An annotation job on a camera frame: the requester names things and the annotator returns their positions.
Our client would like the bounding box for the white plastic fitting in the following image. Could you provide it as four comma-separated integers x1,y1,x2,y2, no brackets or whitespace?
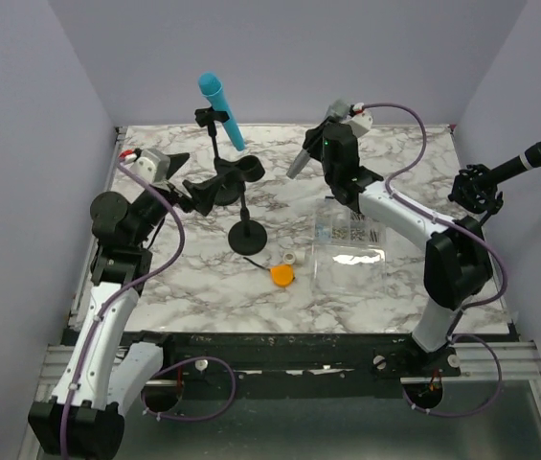
294,250,306,266

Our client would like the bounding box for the clear plastic screw box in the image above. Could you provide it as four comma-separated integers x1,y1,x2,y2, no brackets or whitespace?
309,196,387,297

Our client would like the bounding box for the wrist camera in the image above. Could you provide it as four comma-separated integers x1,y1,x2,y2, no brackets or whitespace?
341,103,373,138
119,149,170,183

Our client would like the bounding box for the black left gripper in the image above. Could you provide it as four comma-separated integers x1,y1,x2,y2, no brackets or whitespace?
131,153,224,244

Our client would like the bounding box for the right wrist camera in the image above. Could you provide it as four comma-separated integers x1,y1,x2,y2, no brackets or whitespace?
341,103,373,138

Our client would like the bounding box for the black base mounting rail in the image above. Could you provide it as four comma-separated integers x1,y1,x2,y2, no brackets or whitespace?
118,331,461,400

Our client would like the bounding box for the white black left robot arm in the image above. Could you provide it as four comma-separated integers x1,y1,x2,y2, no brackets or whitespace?
28,149,203,459

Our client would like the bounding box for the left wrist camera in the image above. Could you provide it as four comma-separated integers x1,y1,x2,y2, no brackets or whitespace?
119,149,170,183

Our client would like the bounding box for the black fork clip mic stand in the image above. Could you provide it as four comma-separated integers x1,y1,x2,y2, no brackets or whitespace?
194,106,239,206

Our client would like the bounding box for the black shock mount mic stand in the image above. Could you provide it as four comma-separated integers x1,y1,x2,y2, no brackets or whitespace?
448,164,504,226

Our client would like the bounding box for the silver microphone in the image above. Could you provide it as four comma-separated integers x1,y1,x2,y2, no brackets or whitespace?
286,99,351,179

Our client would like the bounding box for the black ring clip mic stand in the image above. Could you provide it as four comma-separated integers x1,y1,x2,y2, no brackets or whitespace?
212,155,267,256

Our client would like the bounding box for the blue microphone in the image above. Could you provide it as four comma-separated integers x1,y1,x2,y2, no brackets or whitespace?
197,72,245,151

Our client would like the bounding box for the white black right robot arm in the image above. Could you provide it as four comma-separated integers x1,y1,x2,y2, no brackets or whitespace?
303,120,493,376

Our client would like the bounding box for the black microphone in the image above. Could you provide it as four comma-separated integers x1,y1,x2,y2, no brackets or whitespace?
476,141,541,188

